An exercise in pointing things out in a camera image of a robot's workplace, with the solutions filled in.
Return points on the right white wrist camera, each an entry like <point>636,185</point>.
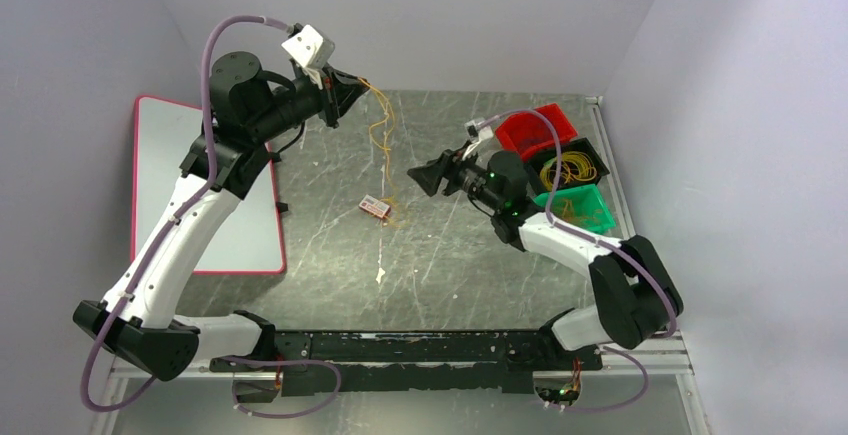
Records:
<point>478,131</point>

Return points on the black plastic bin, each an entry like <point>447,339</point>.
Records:
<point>581,164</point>

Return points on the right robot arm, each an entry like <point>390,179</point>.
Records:
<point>634,295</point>

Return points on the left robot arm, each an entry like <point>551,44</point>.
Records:
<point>136,320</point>

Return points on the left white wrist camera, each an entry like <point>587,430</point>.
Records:
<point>310,50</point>

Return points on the white board pink rim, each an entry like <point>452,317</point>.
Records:
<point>251,241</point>

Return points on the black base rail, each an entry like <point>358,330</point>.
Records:
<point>507,359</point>

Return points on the green plastic bin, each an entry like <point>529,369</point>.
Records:
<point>584,207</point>

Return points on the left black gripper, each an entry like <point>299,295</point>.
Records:
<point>340,91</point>

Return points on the small red white box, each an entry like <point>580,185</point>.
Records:
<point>375,207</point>

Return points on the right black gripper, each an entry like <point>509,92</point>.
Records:
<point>448,166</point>

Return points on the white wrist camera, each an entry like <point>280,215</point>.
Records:
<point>310,50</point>
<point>478,131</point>

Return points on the red plastic bin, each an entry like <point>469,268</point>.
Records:
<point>526,134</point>

